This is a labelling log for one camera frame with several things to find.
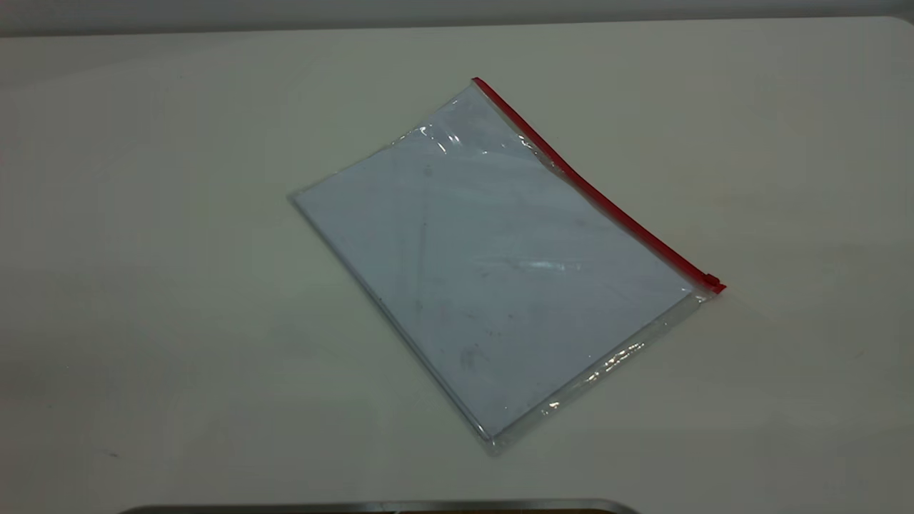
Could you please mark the white paper sheets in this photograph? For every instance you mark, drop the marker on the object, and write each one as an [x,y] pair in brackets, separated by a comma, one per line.
[493,285]

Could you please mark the grey metal frame edge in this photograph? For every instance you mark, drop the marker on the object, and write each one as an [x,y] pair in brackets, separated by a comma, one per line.
[385,507]

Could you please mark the red zipper slider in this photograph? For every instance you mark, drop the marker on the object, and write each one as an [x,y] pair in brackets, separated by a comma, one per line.
[712,280]

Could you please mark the clear plastic zipper bag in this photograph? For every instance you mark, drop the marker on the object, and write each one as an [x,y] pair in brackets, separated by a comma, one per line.
[500,271]

